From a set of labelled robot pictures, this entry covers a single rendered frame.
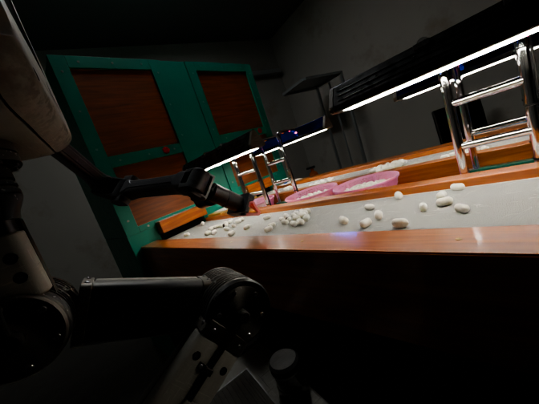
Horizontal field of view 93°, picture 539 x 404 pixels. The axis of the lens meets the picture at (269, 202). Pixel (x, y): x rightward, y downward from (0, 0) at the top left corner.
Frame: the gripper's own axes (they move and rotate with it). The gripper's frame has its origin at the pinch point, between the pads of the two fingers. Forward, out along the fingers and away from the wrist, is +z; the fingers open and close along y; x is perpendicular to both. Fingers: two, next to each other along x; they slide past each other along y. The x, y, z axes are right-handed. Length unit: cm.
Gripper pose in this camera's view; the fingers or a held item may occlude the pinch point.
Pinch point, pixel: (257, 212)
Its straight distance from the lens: 89.2
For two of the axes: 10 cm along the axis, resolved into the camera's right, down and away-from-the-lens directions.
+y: -6.9, 1.2, 7.2
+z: 7.0, 3.6, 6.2
